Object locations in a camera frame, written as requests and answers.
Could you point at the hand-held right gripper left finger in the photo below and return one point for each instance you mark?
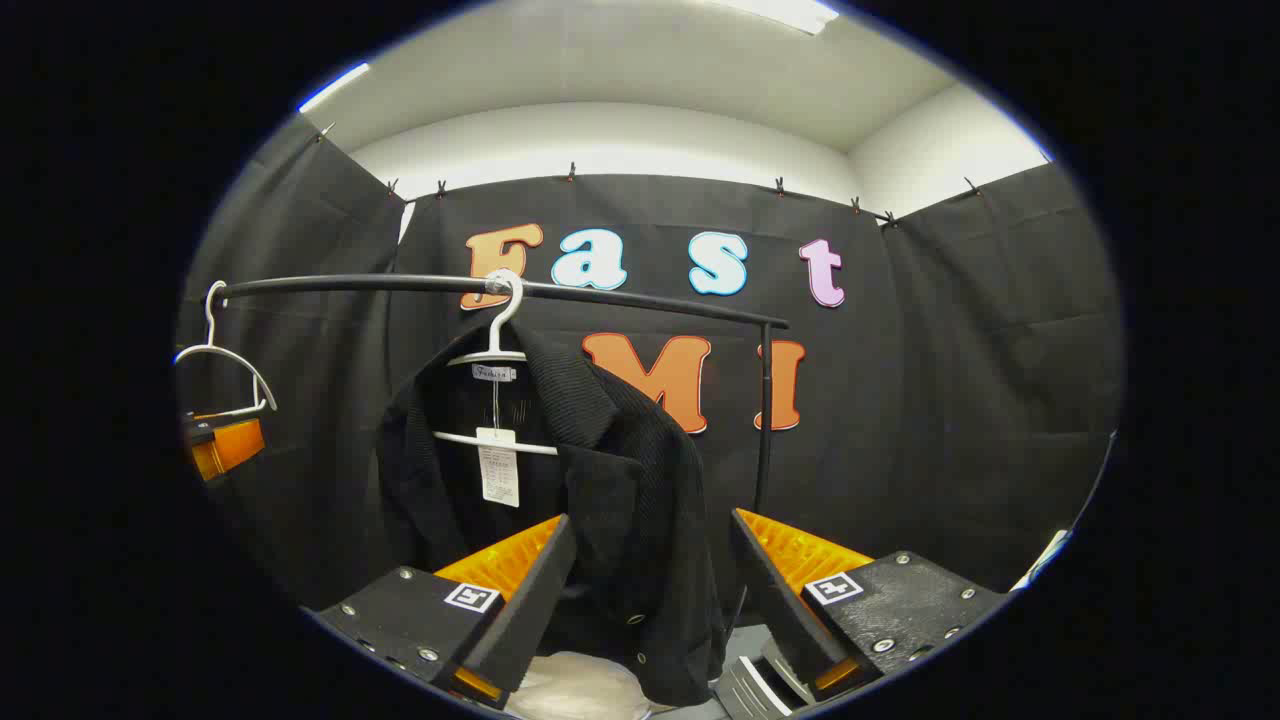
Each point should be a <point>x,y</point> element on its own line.
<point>530,610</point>

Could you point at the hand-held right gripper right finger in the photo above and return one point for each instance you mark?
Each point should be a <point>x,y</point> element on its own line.
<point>785,610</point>

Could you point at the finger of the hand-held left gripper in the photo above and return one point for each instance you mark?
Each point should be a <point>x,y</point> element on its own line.
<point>235,445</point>

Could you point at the white laundry hamper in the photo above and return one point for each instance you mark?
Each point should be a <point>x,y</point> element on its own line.
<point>575,690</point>

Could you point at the black jacket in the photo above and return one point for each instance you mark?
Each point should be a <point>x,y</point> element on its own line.
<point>620,500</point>

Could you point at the white clothes hanger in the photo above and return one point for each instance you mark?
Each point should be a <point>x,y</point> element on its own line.
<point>486,357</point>
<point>211,325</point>

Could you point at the black metal clothes rack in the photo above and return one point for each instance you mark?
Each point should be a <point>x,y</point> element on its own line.
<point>640,296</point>

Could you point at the white paper hang tag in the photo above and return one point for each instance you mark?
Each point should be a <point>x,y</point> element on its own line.
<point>499,475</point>

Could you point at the black backdrop cloth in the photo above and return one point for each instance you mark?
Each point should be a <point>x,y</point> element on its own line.
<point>950,400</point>

